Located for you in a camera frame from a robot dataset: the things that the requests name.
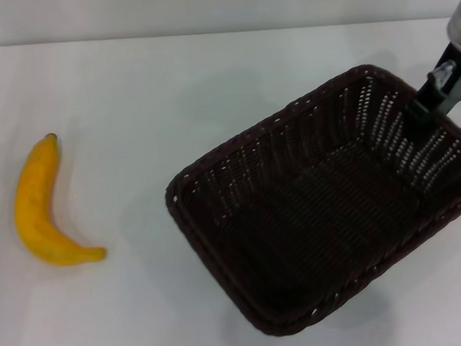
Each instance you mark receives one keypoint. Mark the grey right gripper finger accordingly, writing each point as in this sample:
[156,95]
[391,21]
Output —
[459,87]

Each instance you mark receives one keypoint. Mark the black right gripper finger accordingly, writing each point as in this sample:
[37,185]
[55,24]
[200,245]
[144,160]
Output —
[436,83]

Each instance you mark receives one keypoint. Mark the dark brown woven basket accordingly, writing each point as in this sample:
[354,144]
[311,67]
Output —
[308,211]

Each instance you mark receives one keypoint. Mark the yellow banana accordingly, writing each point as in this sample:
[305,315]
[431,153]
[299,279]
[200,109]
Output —
[33,210]

